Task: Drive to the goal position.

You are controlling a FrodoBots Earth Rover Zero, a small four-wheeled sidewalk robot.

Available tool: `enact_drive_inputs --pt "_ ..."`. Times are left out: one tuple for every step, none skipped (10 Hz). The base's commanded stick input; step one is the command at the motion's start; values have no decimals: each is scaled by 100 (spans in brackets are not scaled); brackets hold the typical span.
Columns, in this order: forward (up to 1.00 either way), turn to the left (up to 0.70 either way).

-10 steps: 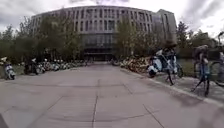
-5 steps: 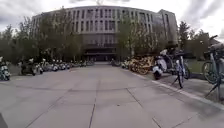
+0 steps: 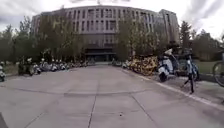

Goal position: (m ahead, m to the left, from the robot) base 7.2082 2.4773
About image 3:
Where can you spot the pile of yellow bicycles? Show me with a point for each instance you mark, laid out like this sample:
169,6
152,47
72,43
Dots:
145,65

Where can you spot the grey paved plaza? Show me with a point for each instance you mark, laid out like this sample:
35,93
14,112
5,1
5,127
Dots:
100,96

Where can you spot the large curved grey building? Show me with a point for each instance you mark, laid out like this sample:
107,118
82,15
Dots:
100,26

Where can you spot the white scooter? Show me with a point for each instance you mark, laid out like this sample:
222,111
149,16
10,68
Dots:
165,69

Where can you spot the white painted line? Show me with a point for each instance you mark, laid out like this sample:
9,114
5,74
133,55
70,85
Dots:
186,93

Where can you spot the grass strip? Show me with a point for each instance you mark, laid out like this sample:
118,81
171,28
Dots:
10,69
205,66

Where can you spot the row of trees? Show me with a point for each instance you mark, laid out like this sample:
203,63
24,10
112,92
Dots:
20,43

